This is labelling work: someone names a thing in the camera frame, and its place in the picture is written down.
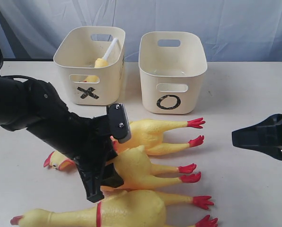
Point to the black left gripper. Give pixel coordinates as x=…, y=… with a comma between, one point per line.
x=77, y=140

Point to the rubber chicken head neck piece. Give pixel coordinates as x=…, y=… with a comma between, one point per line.
x=101, y=62

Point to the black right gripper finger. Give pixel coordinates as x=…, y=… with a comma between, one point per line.
x=264, y=137

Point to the whole rubber chicken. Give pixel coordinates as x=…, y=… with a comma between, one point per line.
x=150, y=133
x=138, y=208

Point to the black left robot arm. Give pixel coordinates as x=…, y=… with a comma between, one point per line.
x=14, y=109

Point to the headless rubber chicken body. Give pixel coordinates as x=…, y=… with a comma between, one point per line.
x=138, y=173

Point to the cream bin marked X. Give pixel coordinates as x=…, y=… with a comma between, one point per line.
x=90, y=61

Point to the cream bin marked O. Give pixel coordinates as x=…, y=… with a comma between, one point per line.
x=172, y=66

